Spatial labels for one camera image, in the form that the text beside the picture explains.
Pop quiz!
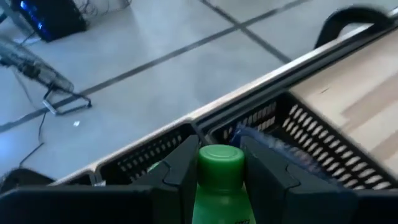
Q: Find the black fan power cable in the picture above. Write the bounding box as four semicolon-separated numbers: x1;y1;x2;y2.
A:
18;110;48;169

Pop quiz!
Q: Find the black floor fan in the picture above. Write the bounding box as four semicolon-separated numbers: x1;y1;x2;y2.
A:
0;37;93;116

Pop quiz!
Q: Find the green Pert shampoo bottle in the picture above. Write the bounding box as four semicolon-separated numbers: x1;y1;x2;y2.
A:
192;144;257;224

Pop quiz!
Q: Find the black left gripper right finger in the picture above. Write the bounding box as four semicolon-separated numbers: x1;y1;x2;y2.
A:
239;135;398;224

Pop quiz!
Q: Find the black computer tower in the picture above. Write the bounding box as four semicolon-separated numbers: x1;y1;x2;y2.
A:
11;0;88;43

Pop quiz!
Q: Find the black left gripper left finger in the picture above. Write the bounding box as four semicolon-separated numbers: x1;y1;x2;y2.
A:
0;134;200;224

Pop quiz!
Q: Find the black aluminium table frame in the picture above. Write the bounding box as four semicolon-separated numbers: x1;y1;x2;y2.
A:
192;18;398;134

